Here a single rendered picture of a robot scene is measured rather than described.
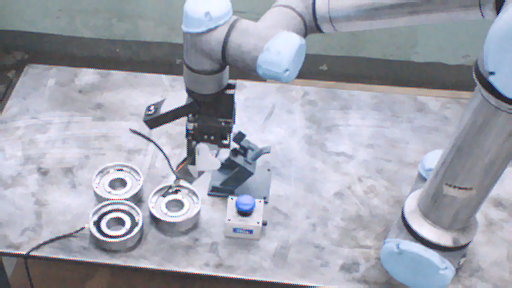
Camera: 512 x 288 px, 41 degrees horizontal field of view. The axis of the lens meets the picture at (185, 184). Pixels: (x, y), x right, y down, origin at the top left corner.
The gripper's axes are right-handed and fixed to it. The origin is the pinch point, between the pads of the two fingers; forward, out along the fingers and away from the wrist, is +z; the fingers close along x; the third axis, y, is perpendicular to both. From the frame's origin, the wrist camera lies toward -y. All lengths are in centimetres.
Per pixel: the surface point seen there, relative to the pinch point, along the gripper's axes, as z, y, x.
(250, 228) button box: 9.8, 12.1, -5.3
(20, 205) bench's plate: 13.1, -35.6, -4.7
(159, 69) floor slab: 93, -43, 152
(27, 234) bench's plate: 13.1, -31.5, -11.8
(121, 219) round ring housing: 11.0, -13.5, -6.5
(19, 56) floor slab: 93, -109, 150
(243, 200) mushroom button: 5.8, 10.1, -2.0
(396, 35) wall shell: 70, 57, 161
